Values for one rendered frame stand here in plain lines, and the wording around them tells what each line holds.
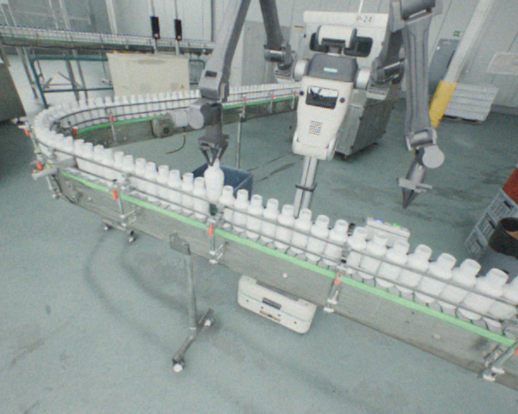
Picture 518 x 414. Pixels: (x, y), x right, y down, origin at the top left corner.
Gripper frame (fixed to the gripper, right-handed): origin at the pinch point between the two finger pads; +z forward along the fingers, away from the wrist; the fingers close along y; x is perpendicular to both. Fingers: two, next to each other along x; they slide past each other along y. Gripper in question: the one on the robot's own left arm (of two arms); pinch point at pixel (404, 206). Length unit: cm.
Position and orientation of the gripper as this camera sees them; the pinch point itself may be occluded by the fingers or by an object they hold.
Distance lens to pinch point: 105.0
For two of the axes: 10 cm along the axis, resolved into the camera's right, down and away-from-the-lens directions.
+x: 3.5, -1.4, 9.3
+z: -2.2, 9.5, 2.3
